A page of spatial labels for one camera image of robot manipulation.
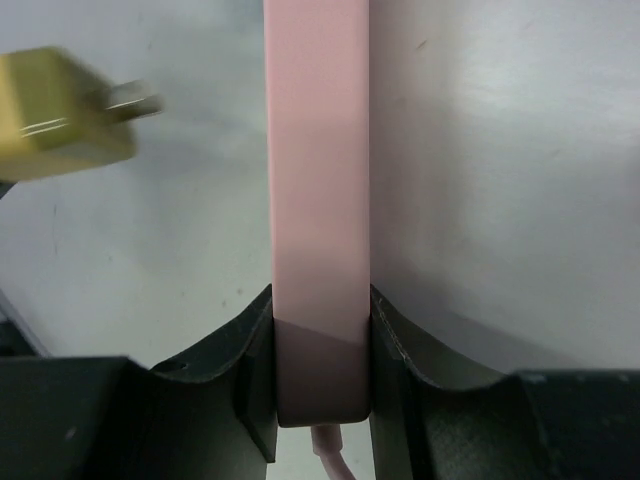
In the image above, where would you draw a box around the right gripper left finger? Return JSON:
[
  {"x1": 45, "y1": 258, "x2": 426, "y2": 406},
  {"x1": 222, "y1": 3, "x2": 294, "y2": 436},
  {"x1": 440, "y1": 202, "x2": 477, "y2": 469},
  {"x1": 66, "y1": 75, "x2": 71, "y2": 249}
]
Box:
[{"x1": 1, "y1": 290, "x2": 277, "y2": 479}]

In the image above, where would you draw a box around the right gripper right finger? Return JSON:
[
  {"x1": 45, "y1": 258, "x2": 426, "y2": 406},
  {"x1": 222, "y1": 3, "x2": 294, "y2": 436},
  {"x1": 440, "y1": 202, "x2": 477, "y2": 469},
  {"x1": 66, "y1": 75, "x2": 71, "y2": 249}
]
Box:
[{"x1": 370, "y1": 290, "x2": 639, "y2": 479}]

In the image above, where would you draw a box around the yellow plug adapter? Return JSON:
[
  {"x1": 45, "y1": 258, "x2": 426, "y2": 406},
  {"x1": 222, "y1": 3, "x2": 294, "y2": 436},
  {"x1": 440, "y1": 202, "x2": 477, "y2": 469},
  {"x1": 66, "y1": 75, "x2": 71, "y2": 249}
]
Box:
[{"x1": 1, "y1": 46, "x2": 162, "y2": 185}]

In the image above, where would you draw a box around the pink power strip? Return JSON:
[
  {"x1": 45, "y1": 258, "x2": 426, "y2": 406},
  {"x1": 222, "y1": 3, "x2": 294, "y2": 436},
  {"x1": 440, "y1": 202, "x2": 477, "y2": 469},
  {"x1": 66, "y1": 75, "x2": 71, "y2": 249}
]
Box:
[{"x1": 262, "y1": 0, "x2": 375, "y2": 480}]

